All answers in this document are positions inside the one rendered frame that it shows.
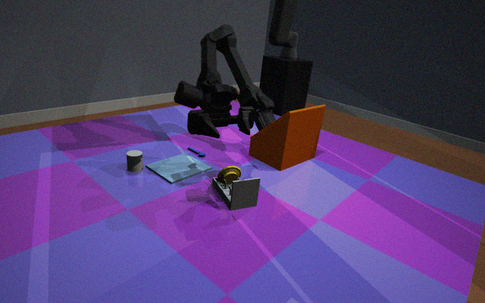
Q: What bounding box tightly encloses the olive-yellow round plate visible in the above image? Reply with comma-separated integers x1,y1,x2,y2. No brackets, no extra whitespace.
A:
217,166,241,184

